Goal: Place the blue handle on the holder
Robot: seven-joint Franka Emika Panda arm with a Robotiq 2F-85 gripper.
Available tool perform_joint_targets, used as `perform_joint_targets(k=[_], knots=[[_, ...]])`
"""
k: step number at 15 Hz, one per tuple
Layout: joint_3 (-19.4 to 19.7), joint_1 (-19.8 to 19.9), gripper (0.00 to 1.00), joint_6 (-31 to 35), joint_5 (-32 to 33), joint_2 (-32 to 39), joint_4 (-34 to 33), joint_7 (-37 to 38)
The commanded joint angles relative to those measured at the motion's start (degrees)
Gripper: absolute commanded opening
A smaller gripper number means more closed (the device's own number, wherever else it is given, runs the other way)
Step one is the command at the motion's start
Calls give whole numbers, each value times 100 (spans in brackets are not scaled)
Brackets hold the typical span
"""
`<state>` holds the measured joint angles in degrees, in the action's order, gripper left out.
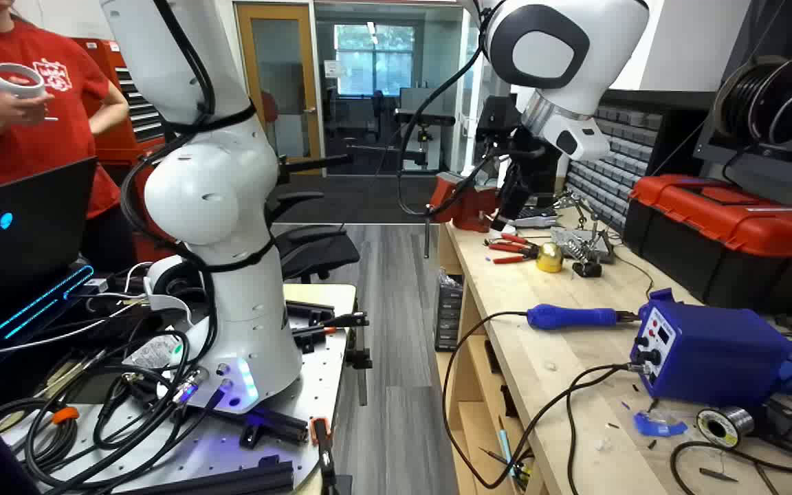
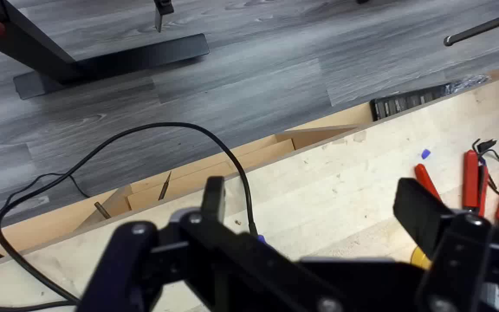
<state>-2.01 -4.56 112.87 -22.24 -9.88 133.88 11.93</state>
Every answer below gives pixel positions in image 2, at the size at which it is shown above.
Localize black metal rod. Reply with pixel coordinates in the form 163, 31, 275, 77
442, 17, 499, 46

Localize black ridged strip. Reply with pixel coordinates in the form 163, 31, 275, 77
369, 81, 459, 121

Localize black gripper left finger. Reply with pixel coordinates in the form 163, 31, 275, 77
201, 176, 225, 221

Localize black table leg base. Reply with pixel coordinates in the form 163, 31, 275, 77
0, 0, 211, 100

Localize black power cable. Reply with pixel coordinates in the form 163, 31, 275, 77
0, 121, 258, 306

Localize red handled pliers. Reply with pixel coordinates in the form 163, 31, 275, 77
461, 138, 495, 216

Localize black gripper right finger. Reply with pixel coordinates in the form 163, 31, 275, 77
393, 178, 454, 258

